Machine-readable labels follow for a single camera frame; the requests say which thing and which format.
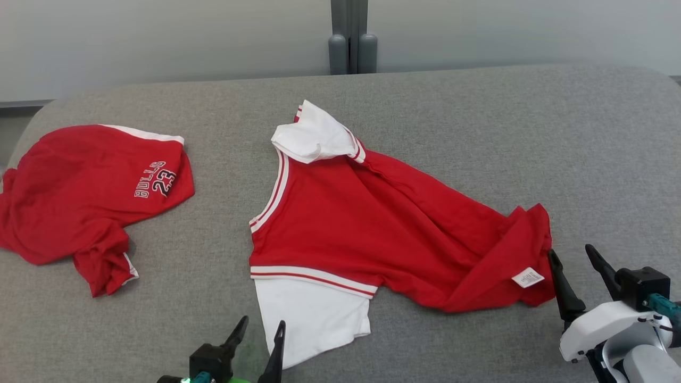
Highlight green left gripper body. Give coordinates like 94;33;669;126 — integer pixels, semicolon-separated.
157;374;251;383

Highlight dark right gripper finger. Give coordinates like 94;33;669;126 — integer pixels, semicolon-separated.
548;248;586;323
585;244;622;301

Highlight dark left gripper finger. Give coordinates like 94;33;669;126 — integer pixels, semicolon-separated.
223;315;250;359
258;320;287;383

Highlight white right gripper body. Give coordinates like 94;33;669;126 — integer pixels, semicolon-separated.
559;301;674;363

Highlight red white-sleeved jersey top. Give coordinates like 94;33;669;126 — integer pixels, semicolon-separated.
248;99;557;371

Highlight red Bulls 23 shorts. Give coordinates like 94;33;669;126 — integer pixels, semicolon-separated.
0;124;195;298

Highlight grey fabric sofa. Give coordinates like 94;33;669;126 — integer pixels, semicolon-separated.
0;64;681;383

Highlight grey partition post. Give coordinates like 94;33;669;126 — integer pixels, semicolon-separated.
328;0;378;76

